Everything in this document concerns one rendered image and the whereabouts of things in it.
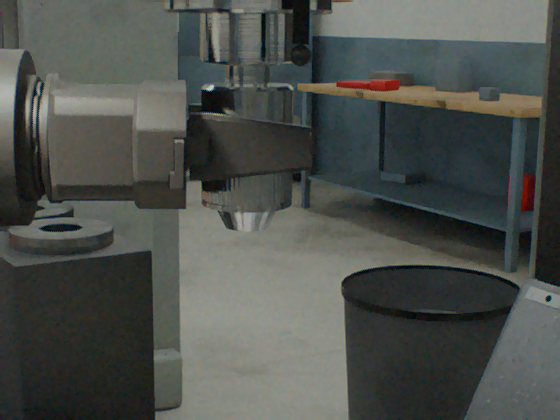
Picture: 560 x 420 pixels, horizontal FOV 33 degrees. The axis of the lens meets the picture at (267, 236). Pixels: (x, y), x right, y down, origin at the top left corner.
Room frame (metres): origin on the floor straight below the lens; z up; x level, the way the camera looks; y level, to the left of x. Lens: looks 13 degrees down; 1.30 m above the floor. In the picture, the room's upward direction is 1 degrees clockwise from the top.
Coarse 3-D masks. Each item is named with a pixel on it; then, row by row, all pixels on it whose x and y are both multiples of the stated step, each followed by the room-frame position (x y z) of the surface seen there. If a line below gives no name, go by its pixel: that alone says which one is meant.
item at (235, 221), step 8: (224, 216) 0.48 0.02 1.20; (232, 216) 0.48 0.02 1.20; (240, 216) 0.47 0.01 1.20; (248, 216) 0.47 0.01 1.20; (256, 216) 0.48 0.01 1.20; (264, 216) 0.48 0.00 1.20; (272, 216) 0.48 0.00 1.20; (232, 224) 0.48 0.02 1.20; (240, 224) 0.48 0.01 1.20; (248, 224) 0.48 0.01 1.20; (256, 224) 0.48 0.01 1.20; (264, 224) 0.48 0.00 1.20
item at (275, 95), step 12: (204, 84) 0.49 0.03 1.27; (216, 84) 0.49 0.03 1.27; (276, 84) 0.49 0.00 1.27; (288, 84) 0.49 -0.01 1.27; (204, 96) 0.48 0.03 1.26; (216, 96) 0.47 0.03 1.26; (228, 96) 0.47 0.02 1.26; (240, 96) 0.47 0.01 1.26; (252, 96) 0.47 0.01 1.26; (264, 96) 0.47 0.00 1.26; (276, 96) 0.47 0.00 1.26; (288, 96) 0.48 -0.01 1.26; (240, 108) 0.47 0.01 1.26; (252, 108) 0.47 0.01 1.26; (264, 108) 0.47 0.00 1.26
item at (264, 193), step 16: (208, 112) 0.48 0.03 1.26; (224, 112) 0.47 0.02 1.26; (240, 112) 0.47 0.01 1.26; (256, 112) 0.47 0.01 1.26; (272, 112) 0.47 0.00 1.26; (288, 112) 0.48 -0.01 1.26; (256, 176) 0.47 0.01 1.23; (272, 176) 0.47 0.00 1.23; (288, 176) 0.48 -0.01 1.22; (208, 192) 0.48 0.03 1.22; (224, 192) 0.47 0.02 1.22; (240, 192) 0.47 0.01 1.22; (256, 192) 0.47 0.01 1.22; (272, 192) 0.47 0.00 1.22; (288, 192) 0.48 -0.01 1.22; (208, 208) 0.48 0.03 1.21; (224, 208) 0.47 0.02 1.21; (240, 208) 0.47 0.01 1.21; (256, 208) 0.47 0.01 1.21; (272, 208) 0.47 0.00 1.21
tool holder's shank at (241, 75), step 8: (216, 64) 0.49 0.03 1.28; (224, 64) 0.48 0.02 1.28; (232, 64) 0.48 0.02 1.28; (232, 72) 0.48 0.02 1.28; (240, 72) 0.48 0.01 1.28; (248, 72) 0.48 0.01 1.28; (256, 72) 0.48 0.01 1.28; (264, 72) 0.48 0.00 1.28; (232, 80) 0.48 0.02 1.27; (240, 80) 0.48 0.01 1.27; (248, 80) 0.48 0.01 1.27; (256, 80) 0.48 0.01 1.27; (264, 80) 0.48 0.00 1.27
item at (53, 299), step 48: (0, 240) 0.82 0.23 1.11; (48, 240) 0.77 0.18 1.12; (96, 240) 0.78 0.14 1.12; (0, 288) 0.76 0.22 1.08; (48, 288) 0.74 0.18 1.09; (96, 288) 0.76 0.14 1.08; (144, 288) 0.79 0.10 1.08; (0, 336) 0.77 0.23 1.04; (48, 336) 0.74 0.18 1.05; (96, 336) 0.76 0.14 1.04; (144, 336) 0.78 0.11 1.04; (0, 384) 0.78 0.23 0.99; (48, 384) 0.74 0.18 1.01; (96, 384) 0.76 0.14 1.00; (144, 384) 0.78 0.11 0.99
